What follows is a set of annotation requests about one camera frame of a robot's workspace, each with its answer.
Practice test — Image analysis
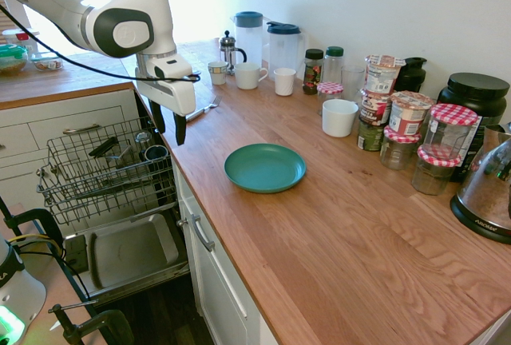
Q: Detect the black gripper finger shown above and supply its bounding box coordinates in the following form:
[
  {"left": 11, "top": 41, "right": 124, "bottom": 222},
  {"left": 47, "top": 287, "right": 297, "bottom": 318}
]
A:
[
  {"left": 149, "top": 98, "right": 167, "bottom": 135},
  {"left": 172, "top": 113, "right": 188, "bottom": 147}
]

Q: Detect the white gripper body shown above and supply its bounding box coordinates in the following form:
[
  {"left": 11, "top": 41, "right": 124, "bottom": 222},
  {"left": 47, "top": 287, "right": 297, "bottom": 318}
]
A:
[{"left": 137, "top": 78, "right": 198, "bottom": 118}]

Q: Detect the silver metal fork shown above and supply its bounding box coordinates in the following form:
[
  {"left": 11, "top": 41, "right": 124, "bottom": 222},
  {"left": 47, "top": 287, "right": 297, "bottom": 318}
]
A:
[{"left": 185, "top": 95, "right": 223, "bottom": 123}]

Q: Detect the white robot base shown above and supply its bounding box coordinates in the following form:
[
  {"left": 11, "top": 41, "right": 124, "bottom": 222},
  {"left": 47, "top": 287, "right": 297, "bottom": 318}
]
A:
[{"left": 0, "top": 232, "right": 48, "bottom": 345}]

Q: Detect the open dishwasher door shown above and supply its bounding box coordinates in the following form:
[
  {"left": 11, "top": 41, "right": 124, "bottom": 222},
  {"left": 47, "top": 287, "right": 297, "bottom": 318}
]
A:
[{"left": 62, "top": 212, "right": 191, "bottom": 303}]

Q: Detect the dark blue cup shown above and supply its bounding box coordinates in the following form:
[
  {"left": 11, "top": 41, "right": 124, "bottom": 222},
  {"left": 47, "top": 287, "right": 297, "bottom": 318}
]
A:
[{"left": 144, "top": 144, "right": 168, "bottom": 163}]

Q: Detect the small patterned paper cup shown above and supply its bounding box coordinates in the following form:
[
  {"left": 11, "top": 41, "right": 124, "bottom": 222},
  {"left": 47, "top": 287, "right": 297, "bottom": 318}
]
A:
[{"left": 207, "top": 61, "right": 229, "bottom": 86}]

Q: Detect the black utensil in rack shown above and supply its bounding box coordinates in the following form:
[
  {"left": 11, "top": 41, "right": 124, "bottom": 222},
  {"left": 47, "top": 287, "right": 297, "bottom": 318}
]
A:
[{"left": 88, "top": 136, "right": 120, "bottom": 159}]

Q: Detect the glass French press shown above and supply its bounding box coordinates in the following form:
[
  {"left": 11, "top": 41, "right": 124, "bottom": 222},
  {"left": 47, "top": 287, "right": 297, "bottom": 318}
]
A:
[{"left": 218, "top": 30, "right": 248, "bottom": 77}]

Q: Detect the tall blue-lidded clear pitcher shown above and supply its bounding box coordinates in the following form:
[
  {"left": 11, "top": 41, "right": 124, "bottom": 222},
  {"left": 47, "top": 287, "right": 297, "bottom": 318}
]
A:
[{"left": 232, "top": 10, "right": 264, "bottom": 70}]

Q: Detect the green plastic plate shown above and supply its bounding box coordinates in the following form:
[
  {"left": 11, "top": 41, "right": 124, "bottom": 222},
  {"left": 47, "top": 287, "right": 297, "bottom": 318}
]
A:
[{"left": 224, "top": 143, "right": 307, "bottom": 194}]

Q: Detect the white ribbed cup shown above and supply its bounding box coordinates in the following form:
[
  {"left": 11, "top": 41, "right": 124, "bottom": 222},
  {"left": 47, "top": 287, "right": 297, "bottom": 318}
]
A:
[{"left": 273, "top": 67, "right": 297, "bottom": 97}]

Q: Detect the short blue-lidded clear pitcher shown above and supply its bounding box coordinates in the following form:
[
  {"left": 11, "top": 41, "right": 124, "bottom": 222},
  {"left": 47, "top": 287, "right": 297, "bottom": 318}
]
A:
[{"left": 266, "top": 21, "right": 307, "bottom": 73}]

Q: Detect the white drawer cabinet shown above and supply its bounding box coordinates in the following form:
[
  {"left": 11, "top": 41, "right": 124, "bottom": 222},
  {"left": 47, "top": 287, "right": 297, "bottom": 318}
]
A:
[{"left": 0, "top": 83, "right": 141, "bottom": 212}]

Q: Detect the clear-lidded glass food container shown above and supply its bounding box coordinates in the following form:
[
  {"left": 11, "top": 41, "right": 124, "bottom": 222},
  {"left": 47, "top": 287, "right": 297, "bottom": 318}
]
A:
[{"left": 30, "top": 50, "right": 65, "bottom": 73}]

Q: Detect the black-lidded spice jar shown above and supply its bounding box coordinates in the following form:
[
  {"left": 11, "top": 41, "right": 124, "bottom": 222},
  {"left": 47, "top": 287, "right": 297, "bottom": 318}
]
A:
[{"left": 302, "top": 48, "right": 325, "bottom": 96}]

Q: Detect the small checkered-lid glass jar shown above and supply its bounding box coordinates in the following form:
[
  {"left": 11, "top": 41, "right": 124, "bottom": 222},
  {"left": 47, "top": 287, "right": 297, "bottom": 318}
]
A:
[{"left": 316, "top": 81, "right": 345, "bottom": 117}]

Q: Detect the black metal clamp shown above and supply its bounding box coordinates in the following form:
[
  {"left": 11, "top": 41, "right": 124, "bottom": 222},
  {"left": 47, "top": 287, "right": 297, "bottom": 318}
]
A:
[
  {"left": 0, "top": 196, "right": 65, "bottom": 251},
  {"left": 47, "top": 299, "right": 136, "bottom": 345}
]

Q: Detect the green-lidded food container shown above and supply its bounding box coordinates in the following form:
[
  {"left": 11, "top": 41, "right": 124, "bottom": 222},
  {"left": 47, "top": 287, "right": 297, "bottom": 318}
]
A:
[{"left": 0, "top": 43, "right": 30, "bottom": 76}]

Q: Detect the wide white cup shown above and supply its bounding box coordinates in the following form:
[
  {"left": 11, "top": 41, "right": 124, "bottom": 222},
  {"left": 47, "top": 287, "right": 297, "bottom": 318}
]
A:
[{"left": 321, "top": 98, "right": 359, "bottom": 138}]

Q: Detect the green-lidded spice jar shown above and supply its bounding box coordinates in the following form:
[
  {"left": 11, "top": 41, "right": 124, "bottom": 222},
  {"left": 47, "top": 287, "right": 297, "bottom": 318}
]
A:
[{"left": 323, "top": 46, "right": 345, "bottom": 85}]

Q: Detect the white container with red latch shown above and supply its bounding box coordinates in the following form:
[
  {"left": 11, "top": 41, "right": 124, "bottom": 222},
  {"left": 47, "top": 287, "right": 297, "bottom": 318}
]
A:
[{"left": 2, "top": 28, "right": 42, "bottom": 55}]

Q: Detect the white kitchen cabinet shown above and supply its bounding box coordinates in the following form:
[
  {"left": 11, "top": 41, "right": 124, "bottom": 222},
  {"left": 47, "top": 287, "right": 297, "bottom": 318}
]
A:
[{"left": 172, "top": 157, "right": 280, "bottom": 345}]

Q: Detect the clear drinking glass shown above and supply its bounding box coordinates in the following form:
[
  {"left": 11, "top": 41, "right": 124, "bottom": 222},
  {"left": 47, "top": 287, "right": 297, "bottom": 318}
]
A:
[{"left": 340, "top": 65, "right": 366, "bottom": 103}]

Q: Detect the dark green food cup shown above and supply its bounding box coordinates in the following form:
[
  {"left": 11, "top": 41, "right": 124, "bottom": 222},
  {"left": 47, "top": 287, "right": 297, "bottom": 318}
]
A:
[{"left": 356, "top": 116, "right": 386, "bottom": 153}]

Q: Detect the brown ice cream cup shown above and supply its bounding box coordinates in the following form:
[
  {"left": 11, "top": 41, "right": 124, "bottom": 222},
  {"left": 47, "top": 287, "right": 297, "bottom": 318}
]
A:
[{"left": 359, "top": 88, "right": 393, "bottom": 127}]

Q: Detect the foil-lidded white yogurt cup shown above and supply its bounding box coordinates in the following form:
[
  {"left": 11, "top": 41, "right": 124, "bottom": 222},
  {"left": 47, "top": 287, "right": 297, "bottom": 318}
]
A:
[{"left": 364, "top": 54, "right": 407, "bottom": 96}]

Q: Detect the red white yogurt cup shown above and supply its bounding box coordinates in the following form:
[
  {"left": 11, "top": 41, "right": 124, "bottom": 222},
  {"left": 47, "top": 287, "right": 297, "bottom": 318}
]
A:
[{"left": 388, "top": 90, "right": 434, "bottom": 135}]

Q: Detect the black shaker bottle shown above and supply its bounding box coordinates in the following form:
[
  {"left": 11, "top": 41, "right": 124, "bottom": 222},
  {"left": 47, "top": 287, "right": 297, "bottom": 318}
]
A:
[{"left": 394, "top": 56, "right": 428, "bottom": 93}]

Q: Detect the large checkered-lid glass jar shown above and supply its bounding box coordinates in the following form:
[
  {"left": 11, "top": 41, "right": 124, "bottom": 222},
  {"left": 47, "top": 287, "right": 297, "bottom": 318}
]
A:
[{"left": 422, "top": 102, "right": 479, "bottom": 161}]

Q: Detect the black protein powder tub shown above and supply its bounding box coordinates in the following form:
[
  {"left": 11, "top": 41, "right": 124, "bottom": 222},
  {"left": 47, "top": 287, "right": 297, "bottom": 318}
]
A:
[{"left": 436, "top": 72, "right": 511, "bottom": 183}]

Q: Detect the stainless steel electric kettle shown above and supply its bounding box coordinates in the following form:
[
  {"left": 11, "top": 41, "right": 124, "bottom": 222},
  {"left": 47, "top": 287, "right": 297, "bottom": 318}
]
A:
[{"left": 450, "top": 121, "right": 511, "bottom": 245}]

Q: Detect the white mug with handle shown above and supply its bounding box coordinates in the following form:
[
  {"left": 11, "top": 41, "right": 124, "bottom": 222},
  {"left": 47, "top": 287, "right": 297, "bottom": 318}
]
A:
[{"left": 233, "top": 61, "right": 269, "bottom": 91}]

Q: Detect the grey wire dishwasher rack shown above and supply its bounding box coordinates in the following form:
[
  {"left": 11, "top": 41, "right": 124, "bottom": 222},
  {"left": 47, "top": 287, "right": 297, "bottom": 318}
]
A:
[{"left": 36, "top": 117, "right": 179, "bottom": 227}]

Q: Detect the silver drawer handle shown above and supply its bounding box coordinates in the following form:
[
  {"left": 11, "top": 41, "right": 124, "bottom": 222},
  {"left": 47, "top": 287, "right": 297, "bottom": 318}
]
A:
[{"left": 62, "top": 123, "right": 103, "bottom": 136}]

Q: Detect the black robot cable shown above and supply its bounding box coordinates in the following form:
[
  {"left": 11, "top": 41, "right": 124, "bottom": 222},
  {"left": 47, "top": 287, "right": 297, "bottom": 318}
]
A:
[{"left": 0, "top": 3, "right": 201, "bottom": 83}]

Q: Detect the silver cabinet door handle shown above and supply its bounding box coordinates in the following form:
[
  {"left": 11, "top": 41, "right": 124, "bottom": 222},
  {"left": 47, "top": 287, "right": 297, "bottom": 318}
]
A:
[{"left": 176, "top": 213, "right": 216, "bottom": 253}]

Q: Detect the yellow cable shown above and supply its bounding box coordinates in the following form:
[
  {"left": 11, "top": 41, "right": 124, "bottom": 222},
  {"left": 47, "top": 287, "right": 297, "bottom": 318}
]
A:
[{"left": 6, "top": 233, "right": 67, "bottom": 260}]

